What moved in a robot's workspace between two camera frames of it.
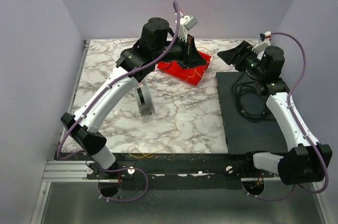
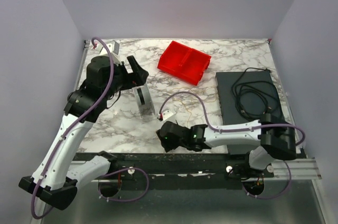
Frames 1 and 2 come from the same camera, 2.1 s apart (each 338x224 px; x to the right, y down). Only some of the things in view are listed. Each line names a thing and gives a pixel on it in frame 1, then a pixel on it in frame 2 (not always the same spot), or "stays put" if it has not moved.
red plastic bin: [192, 75] stays put
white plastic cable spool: [143, 99] stays put
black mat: [250, 127] stays put
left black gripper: [189, 52] -> [134, 78]
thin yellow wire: [134, 150] -> [190, 113]
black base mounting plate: [179, 171] stays put
